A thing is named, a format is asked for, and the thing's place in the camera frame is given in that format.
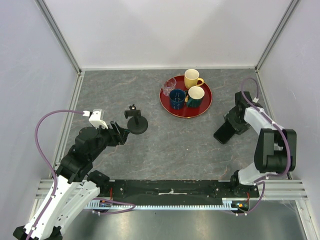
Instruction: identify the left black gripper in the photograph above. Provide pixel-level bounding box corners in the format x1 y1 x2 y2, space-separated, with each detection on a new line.
89 120 131 160

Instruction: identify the black phone stand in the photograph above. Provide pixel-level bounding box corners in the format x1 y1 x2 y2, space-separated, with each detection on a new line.
124 104 149 135

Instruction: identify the black smartphone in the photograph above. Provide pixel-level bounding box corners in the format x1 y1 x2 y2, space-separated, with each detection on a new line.
213 121 236 145

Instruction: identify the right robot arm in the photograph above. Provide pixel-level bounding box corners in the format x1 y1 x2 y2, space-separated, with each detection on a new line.
215 91 297 197

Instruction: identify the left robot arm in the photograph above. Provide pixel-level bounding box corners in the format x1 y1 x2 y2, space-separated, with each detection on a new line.
13 121 130 240

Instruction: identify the green mug white interior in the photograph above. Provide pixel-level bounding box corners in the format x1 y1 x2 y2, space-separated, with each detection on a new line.
186 86 205 108

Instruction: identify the red round tray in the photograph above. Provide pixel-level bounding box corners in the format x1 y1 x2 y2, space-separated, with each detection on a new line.
159 75 213 119

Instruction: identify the yellow mug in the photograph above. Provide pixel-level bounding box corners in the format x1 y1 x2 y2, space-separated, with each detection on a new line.
184 69 205 89

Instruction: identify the blue mug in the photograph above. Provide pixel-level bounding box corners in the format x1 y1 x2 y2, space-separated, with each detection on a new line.
169 89 186 110

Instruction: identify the clear glass tumbler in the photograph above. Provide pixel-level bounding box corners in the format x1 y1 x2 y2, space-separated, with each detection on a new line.
162 77 177 97

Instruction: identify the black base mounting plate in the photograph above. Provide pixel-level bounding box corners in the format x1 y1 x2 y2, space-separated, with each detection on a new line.
99 179 260 206

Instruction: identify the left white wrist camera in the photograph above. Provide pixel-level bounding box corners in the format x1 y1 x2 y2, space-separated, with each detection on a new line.
82 109 109 130

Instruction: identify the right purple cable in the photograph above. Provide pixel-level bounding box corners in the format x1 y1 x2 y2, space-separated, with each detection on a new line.
234 77 295 217

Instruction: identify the purple cable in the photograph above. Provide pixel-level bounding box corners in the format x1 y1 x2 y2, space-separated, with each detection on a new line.
24 109 137 240
234 77 295 217

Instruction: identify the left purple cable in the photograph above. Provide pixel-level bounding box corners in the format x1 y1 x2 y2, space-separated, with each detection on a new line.
24 109 137 240

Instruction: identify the slotted cable duct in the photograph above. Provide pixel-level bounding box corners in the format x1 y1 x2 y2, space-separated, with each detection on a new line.
84 199 249 212

